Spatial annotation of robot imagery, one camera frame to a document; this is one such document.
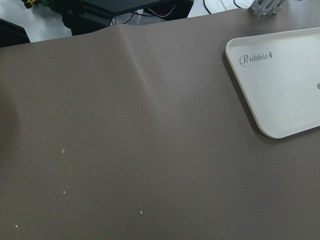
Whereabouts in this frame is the cream rabbit print tray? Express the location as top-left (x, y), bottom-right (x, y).
top-left (225, 27), bottom-right (320, 139)

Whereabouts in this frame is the black gripper stand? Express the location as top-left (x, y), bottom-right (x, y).
top-left (59, 0), bottom-right (194, 36)

